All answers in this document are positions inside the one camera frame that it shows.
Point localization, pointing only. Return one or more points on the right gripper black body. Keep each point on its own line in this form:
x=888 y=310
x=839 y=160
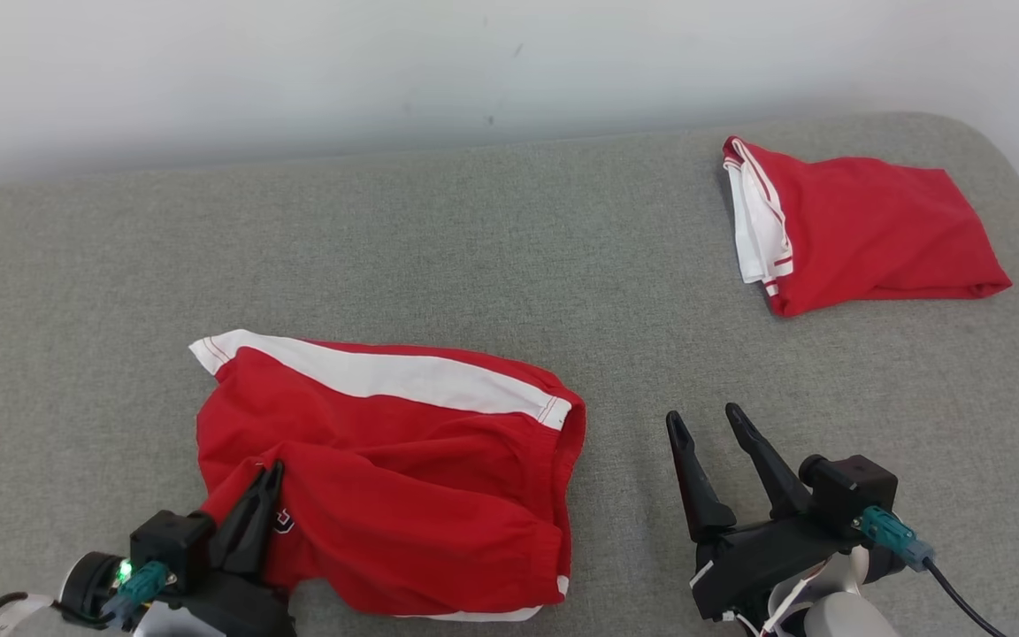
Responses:
x=757 y=557

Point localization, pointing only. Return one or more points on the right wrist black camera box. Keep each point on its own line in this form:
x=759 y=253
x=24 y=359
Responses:
x=854 y=491

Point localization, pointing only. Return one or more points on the red shorts with white stripe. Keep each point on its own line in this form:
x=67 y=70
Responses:
x=421 y=478

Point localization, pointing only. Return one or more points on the left wrist teal connector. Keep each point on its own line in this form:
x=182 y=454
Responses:
x=142 y=586

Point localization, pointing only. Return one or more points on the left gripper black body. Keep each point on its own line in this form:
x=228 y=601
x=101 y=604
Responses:
x=226 y=610

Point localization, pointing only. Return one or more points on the wrist teal connector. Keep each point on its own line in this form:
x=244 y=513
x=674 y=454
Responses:
x=894 y=535
x=142 y=586

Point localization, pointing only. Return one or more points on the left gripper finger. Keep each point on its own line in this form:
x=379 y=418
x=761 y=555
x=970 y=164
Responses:
x=240 y=531
x=268 y=531

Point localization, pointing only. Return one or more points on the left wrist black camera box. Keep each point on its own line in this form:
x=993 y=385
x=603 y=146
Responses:
x=169 y=544

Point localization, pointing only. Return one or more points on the right wrist teal connector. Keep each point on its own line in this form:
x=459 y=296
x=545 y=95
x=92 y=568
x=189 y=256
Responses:
x=894 y=535

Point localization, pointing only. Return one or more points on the red jersey with white sleeves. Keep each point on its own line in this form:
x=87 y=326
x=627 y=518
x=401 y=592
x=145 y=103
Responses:
x=872 y=230

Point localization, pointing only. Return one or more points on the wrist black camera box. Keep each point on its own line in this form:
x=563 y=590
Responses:
x=854 y=491
x=169 y=544

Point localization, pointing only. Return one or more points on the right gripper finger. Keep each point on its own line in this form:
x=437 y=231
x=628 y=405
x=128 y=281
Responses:
x=770 y=469
x=695 y=487

